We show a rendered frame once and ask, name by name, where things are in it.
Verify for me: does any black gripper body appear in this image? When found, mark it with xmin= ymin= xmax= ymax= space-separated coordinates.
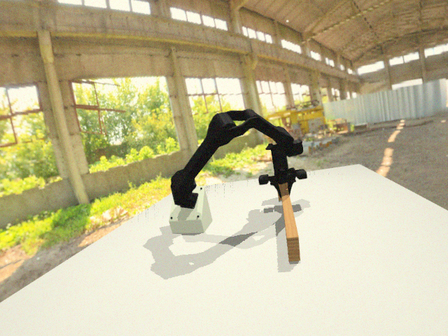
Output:
xmin=259 ymin=158 xmax=307 ymax=186

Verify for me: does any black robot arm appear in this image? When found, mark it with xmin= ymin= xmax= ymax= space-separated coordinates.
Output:
xmin=171 ymin=109 xmax=303 ymax=209

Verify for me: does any light brown wooden board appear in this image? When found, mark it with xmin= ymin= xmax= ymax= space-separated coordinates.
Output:
xmin=280 ymin=183 xmax=300 ymax=262

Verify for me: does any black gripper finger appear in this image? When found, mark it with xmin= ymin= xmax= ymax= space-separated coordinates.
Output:
xmin=288 ymin=180 xmax=296 ymax=195
xmin=270 ymin=182 xmax=281 ymax=198

